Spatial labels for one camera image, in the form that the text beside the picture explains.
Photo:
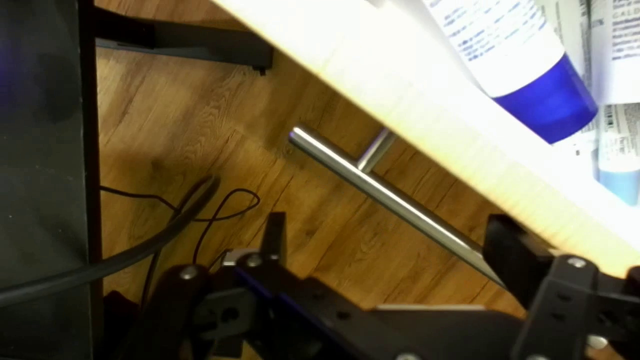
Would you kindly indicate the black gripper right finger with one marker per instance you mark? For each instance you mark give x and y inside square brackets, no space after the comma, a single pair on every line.
[567,300]

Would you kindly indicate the white tube with light-blue cap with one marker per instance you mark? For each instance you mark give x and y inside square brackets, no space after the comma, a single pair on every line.
[620,101]

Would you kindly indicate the white drawer with wood front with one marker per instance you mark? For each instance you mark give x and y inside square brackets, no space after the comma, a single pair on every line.
[401,87]

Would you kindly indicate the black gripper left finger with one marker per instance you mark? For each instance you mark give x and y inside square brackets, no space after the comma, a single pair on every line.
[173,306]

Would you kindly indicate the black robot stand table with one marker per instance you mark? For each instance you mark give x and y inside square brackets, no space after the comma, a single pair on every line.
[43,146]

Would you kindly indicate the white tube with dark-blue cap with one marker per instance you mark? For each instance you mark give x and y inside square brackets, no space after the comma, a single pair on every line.
[513,60]

